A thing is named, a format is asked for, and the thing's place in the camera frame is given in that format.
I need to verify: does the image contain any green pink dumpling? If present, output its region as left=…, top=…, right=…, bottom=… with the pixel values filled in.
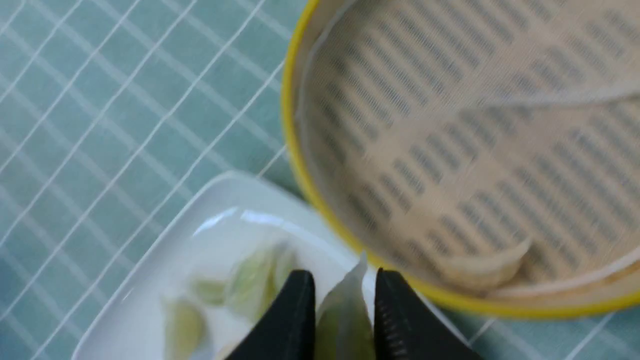
left=313, top=253, right=377, bottom=360

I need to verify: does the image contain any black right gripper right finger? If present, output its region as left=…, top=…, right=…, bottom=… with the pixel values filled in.
left=374, top=268, right=482, bottom=360

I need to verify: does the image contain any green dumpling middle left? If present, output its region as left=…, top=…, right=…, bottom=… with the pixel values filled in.
left=162, top=297, right=207, bottom=360

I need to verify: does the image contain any green dumpling centre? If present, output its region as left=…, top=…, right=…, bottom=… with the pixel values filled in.
left=190, top=278, right=226, bottom=306

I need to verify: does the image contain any yellow rimmed bamboo steamer basket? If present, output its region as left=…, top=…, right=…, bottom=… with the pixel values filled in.
left=280, top=0, right=640, bottom=320

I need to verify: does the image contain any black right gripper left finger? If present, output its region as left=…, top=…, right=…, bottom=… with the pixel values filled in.
left=225, top=269, right=316, bottom=360

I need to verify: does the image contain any green dumpling top left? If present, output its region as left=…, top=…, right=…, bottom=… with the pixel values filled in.
left=224, top=245, right=275, bottom=324

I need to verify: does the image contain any white dumpling in steamer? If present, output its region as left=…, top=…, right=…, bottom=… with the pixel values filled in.
left=434, top=238, right=533, bottom=292

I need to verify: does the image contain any white square plate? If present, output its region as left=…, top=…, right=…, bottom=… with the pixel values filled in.
left=70, top=170, right=471, bottom=360

